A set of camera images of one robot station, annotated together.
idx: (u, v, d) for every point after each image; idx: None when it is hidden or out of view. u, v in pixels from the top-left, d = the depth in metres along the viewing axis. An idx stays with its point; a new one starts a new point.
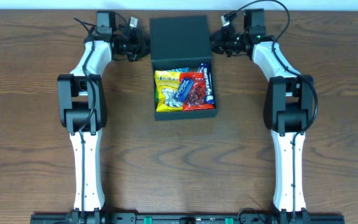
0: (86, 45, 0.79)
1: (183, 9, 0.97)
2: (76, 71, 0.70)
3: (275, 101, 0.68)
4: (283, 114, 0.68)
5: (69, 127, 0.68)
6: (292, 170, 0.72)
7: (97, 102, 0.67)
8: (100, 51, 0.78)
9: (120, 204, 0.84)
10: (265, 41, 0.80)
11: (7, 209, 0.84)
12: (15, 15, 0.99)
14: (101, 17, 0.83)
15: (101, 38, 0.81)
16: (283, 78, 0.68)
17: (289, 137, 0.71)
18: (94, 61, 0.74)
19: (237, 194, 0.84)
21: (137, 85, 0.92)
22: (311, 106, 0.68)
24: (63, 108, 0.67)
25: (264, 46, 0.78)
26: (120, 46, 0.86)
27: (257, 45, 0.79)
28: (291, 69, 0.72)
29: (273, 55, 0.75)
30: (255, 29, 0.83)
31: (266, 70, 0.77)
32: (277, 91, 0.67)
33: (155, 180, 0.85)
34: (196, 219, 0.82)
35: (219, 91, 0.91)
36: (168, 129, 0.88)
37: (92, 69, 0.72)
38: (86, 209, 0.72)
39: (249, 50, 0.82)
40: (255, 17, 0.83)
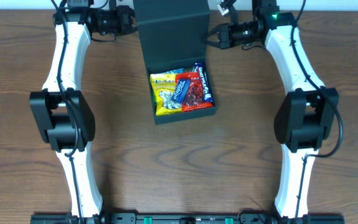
0: (58, 28, 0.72)
1: None
2: (50, 84, 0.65)
3: (292, 118, 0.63)
4: (298, 130, 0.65)
5: (54, 145, 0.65)
6: (299, 184, 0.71)
7: (79, 120, 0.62)
8: (75, 48, 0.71)
9: (120, 204, 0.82)
10: (283, 30, 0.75)
11: (4, 210, 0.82)
12: (18, 17, 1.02)
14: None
15: (73, 29, 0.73)
16: (302, 94, 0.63)
17: (301, 154, 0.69)
18: (71, 65, 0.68)
19: (238, 194, 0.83)
21: (137, 85, 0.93)
22: (330, 123, 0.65)
24: (43, 129, 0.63)
25: (283, 37, 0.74)
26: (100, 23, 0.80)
27: (273, 31, 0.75)
28: (314, 78, 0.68)
29: (293, 52, 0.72)
30: (266, 9, 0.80)
31: (280, 64, 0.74)
32: (296, 109, 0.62)
33: (155, 180, 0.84)
34: (196, 219, 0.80)
35: (219, 91, 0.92)
36: (168, 129, 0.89)
37: (68, 78, 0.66)
38: (84, 215, 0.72)
39: (262, 31, 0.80)
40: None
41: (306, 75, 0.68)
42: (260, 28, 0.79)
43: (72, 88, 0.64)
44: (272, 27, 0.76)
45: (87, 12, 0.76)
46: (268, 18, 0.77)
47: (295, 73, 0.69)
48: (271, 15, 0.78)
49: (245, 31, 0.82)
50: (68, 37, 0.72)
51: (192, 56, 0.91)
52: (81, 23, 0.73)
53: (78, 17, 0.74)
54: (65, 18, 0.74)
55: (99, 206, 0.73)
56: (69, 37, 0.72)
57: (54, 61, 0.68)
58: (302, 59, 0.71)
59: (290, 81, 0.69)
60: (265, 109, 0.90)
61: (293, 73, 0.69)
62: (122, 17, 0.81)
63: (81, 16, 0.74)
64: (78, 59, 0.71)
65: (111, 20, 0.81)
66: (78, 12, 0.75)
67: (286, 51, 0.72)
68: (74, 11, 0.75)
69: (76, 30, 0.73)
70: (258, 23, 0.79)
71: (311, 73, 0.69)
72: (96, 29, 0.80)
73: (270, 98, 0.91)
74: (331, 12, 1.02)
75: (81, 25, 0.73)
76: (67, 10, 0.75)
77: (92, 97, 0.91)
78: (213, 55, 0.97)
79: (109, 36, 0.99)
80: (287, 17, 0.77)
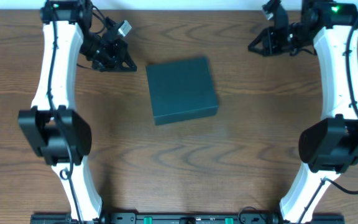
0: (45, 28, 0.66)
1: (184, 9, 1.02)
2: (39, 100, 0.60)
3: (324, 144, 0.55)
4: (325, 155, 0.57)
5: (48, 160, 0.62)
6: (311, 198, 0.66)
7: (74, 138, 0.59)
8: (66, 53, 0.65)
9: (120, 204, 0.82)
10: (340, 33, 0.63)
11: (4, 210, 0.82)
12: (19, 17, 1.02)
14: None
15: (64, 32, 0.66)
16: (342, 122, 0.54)
17: (320, 175, 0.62)
18: (62, 75, 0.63)
19: (238, 193, 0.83)
21: (138, 85, 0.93)
22: None
24: (36, 146, 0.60)
25: (338, 45, 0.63)
26: (95, 46, 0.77)
27: (327, 30, 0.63)
28: None
29: (345, 65, 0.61)
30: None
31: (326, 76, 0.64)
32: (330, 137, 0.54)
33: (155, 180, 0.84)
34: (196, 219, 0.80)
35: (219, 90, 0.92)
36: (168, 130, 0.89)
37: (60, 88, 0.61)
38: (84, 218, 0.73)
39: (315, 22, 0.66)
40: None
41: (352, 99, 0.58)
42: (312, 18, 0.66)
43: (64, 106, 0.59)
44: (327, 25, 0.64)
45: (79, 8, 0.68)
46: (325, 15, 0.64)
47: (340, 94, 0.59)
48: (330, 7, 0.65)
49: (290, 35, 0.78)
50: (58, 40, 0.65)
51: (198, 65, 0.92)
52: (71, 22, 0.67)
53: (68, 13, 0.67)
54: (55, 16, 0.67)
55: (99, 209, 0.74)
56: (58, 41, 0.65)
57: (44, 68, 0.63)
58: (352, 76, 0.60)
59: (332, 101, 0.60)
60: (265, 109, 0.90)
61: (337, 89, 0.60)
62: (120, 50, 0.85)
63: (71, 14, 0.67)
64: (69, 65, 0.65)
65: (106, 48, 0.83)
66: (69, 7, 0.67)
67: (336, 61, 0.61)
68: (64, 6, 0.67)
69: (68, 32, 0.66)
70: (311, 13, 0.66)
71: None
72: (87, 54, 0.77)
73: (270, 98, 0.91)
74: None
75: (73, 24, 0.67)
76: (56, 6, 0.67)
77: (92, 97, 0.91)
78: (214, 55, 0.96)
79: None
80: (345, 22, 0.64)
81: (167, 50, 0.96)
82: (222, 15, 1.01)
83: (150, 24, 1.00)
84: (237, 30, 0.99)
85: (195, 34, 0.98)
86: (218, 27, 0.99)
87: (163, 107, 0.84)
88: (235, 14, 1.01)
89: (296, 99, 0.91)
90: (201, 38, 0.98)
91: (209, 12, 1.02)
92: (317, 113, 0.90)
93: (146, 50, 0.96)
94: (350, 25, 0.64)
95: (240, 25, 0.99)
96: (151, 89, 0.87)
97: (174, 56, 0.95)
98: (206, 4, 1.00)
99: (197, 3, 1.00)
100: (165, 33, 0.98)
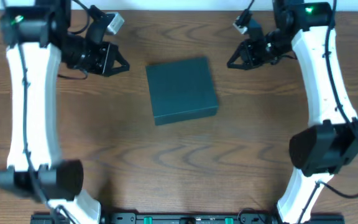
0: (10, 51, 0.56)
1: (184, 9, 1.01)
2: (15, 157, 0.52)
3: (315, 150, 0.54)
4: (317, 161, 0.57)
5: None
6: (308, 199, 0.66)
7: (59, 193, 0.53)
8: (42, 88, 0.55)
9: (120, 204, 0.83)
10: (317, 35, 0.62)
11: (4, 210, 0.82)
12: None
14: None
15: (33, 54, 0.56)
16: (329, 127, 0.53)
17: (314, 178, 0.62)
18: (38, 111, 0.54)
19: (238, 193, 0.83)
21: (138, 85, 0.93)
22: (354, 154, 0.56)
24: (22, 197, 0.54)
25: (317, 47, 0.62)
26: (77, 55, 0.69)
27: (303, 33, 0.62)
28: (347, 107, 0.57)
29: (326, 68, 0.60)
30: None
31: (309, 81, 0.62)
32: (321, 143, 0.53)
33: (155, 180, 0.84)
34: (196, 219, 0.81)
35: (219, 91, 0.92)
36: (168, 130, 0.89)
37: (36, 127, 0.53)
38: None
39: (291, 23, 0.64)
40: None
41: (337, 102, 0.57)
42: (287, 22, 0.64)
43: (46, 166, 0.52)
44: (303, 28, 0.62)
45: (51, 16, 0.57)
46: (301, 17, 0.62)
47: (324, 98, 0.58)
48: (306, 8, 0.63)
49: (268, 44, 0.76)
50: (28, 73, 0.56)
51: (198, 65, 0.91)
52: (43, 45, 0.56)
53: (36, 28, 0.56)
54: (20, 33, 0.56)
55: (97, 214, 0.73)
56: (28, 74, 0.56)
57: (17, 105, 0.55)
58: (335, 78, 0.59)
59: (317, 106, 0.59)
60: (264, 109, 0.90)
61: (321, 94, 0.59)
62: (107, 55, 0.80)
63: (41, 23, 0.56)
64: (47, 93, 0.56)
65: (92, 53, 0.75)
66: (37, 17, 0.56)
67: (317, 65, 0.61)
68: (31, 14, 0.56)
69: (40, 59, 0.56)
70: (287, 15, 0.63)
71: (344, 99, 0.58)
72: (71, 64, 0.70)
73: (270, 98, 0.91)
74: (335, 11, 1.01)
75: (45, 46, 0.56)
76: (20, 17, 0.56)
77: (92, 97, 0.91)
78: (214, 55, 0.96)
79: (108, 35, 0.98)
80: (322, 22, 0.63)
81: (166, 50, 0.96)
82: (222, 15, 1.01)
83: (150, 24, 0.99)
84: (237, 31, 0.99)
85: (195, 34, 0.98)
86: (218, 27, 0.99)
87: (163, 107, 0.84)
88: (235, 14, 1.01)
89: (296, 99, 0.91)
90: (201, 38, 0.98)
91: (209, 12, 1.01)
92: None
93: (146, 50, 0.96)
94: (327, 25, 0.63)
95: None
96: (151, 89, 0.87)
97: (174, 56, 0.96)
98: (206, 4, 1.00)
99: (197, 3, 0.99)
100: (165, 34, 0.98)
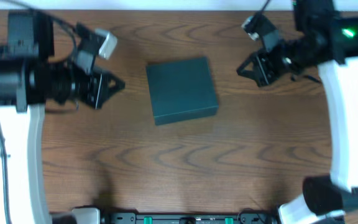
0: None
1: (184, 8, 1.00)
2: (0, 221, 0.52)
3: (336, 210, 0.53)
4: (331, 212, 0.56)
5: None
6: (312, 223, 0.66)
7: None
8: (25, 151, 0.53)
9: (120, 203, 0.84)
10: (355, 72, 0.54)
11: None
12: None
14: (21, 15, 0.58)
15: (10, 119, 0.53)
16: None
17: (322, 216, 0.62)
18: (20, 172, 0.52)
19: (237, 194, 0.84)
21: (137, 85, 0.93)
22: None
24: None
25: (355, 91, 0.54)
26: (66, 90, 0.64)
27: (337, 67, 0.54)
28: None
29: None
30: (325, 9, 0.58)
31: (339, 126, 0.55)
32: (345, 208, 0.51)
33: (155, 180, 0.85)
34: (196, 219, 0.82)
35: (219, 90, 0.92)
36: (168, 130, 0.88)
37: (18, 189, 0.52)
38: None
39: (324, 44, 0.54)
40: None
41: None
42: (319, 42, 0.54)
43: None
44: (340, 61, 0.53)
45: (27, 66, 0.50)
46: (335, 40, 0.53)
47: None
48: (344, 29, 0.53)
49: (286, 59, 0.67)
50: (5, 141, 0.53)
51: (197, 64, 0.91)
52: (20, 110, 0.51)
53: (9, 88, 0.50)
54: None
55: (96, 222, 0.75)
56: (6, 144, 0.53)
57: None
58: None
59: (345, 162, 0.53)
60: (264, 109, 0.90)
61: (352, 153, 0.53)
62: (99, 89, 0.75)
63: (17, 78, 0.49)
64: (30, 159, 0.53)
65: (82, 84, 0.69)
66: (10, 70, 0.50)
67: (352, 117, 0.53)
68: (1, 68, 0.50)
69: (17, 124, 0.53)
70: (317, 37, 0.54)
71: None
72: (58, 98, 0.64)
73: (270, 98, 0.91)
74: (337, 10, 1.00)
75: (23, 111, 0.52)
76: None
77: None
78: (214, 55, 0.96)
79: None
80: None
81: (166, 50, 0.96)
82: (222, 14, 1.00)
83: (150, 23, 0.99)
84: (237, 30, 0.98)
85: (195, 34, 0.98)
86: (218, 27, 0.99)
87: (163, 107, 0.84)
88: (235, 14, 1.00)
89: (297, 99, 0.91)
90: (201, 38, 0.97)
91: (209, 10, 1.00)
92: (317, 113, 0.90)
93: (146, 50, 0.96)
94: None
95: (240, 25, 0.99)
96: (151, 89, 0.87)
97: (174, 56, 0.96)
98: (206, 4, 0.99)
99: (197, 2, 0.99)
100: (164, 33, 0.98)
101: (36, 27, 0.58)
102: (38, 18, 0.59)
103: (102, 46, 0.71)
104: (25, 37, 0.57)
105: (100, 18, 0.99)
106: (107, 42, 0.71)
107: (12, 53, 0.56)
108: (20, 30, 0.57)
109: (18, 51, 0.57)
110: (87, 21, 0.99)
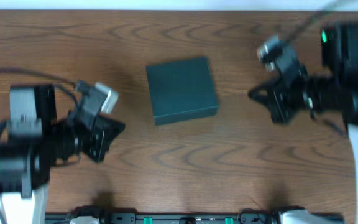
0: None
1: (184, 8, 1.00)
2: None
3: None
4: None
5: None
6: None
7: None
8: None
9: (120, 204, 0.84)
10: None
11: None
12: (18, 17, 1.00)
14: (21, 89, 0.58)
15: (15, 205, 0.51)
16: None
17: None
18: None
19: (237, 194, 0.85)
21: (137, 85, 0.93)
22: None
24: None
25: None
26: (69, 149, 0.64)
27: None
28: None
29: None
30: None
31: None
32: None
33: (155, 180, 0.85)
34: (196, 219, 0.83)
35: (219, 90, 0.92)
36: (168, 130, 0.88)
37: None
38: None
39: None
40: (353, 40, 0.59)
41: None
42: (355, 104, 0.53)
43: None
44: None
45: (33, 153, 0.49)
46: None
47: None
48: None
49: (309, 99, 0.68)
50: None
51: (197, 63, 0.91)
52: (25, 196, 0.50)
53: (13, 176, 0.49)
54: None
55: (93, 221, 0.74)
56: None
57: None
58: None
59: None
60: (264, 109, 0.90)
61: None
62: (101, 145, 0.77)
63: (22, 163, 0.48)
64: None
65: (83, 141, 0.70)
66: (15, 155, 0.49)
67: None
68: (5, 154, 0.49)
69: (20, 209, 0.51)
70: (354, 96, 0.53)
71: None
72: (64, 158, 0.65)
73: None
74: None
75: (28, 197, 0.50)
76: None
77: None
78: (214, 55, 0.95)
79: (108, 35, 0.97)
80: None
81: (167, 50, 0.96)
82: (222, 14, 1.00)
83: (150, 24, 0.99)
84: (238, 30, 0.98)
85: (196, 34, 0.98)
86: (219, 27, 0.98)
87: (163, 107, 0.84)
88: (235, 14, 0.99)
89: None
90: (201, 38, 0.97)
91: (209, 10, 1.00)
92: None
93: (147, 50, 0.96)
94: None
95: (240, 25, 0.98)
96: (151, 89, 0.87)
97: (174, 56, 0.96)
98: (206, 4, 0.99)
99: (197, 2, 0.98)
100: (165, 33, 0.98)
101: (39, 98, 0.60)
102: (36, 90, 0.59)
103: (102, 104, 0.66)
104: (26, 111, 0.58)
105: (100, 18, 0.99)
106: (109, 100, 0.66)
107: (17, 130, 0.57)
108: (22, 106, 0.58)
109: (20, 127, 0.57)
110: (88, 20, 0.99)
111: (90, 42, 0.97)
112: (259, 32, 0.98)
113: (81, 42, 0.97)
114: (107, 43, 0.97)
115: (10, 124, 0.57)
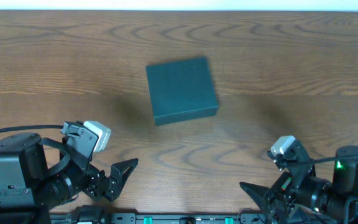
0: None
1: (184, 9, 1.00)
2: None
3: None
4: None
5: None
6: None
7: None
8: None
9: (120, 204, 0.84)
10: None
11: None
12: (17, 17, 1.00)
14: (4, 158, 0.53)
15: None
16: None
17: None
18: None
19: (237, 194, 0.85)
21: (137, 85, 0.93)
22: None
24: None
25: None
26: (55, 196, 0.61)
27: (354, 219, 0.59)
28: None
29: None
30: None
31: None
32: None
33: (155, 180, 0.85)
34: (196, 219, 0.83)
35: (219, 91, 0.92)
36: (168, 130, 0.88)
37: None
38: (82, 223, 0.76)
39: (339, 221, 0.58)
40: None
41: None
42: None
43: None
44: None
45: None
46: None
47: None
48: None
49: (313, 195, 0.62)
50: None
51: (197, 63, 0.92)
52: None
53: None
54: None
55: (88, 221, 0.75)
56: None
57: None
58: None
59: None
60: (264, 109, 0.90)
61: None
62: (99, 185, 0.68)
63: None
64: None
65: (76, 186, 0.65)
66: None
67: None
68: None
69: None
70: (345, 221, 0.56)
71: None
72: (57, 203, 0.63)
73: (270, 98, 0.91)
74: (337, 11, 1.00)
75: None
76: None
77: (92, 96, 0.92)
78: (214, 55, 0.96)
79: (108, 35, 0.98)
80: None
81: (166, 50, 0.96)
82: (221, 15, 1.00)
83: (150, 24, 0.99)
84: (238, 30, 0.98)
85: (195, 34, 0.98)
86: (219, 27, 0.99)
87: (163, 107, 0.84)
88: (235, 14, 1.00)
89: (297, 99, 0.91)
90: (201, 38, 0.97)
91: (209, 11, 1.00)
92: (317, 113, 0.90)
93: (147, 50, 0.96)
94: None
95: (240, 25, 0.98)
96: (151, 88, 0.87)
97: (174, 56, 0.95)
98: (205, 5, 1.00)
99: (197, 4, 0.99)
100: (165, 33, 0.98)
101: (23, 161, 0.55)
102: (21, 156, 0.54)
103: (96, 145, 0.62)
104: (13, 182, 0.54)
105: (100, 18, 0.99)
106: (102, 138, 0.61)
107: (7, 197, 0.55)
108: (7, 176, 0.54)
109: (10, 196, 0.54)
110: (88, 20, 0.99)
111: (90, 42, 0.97)
112: (259, 32, 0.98)
113: (81, 42, 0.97)
114: (107, 43, 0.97)
115: None
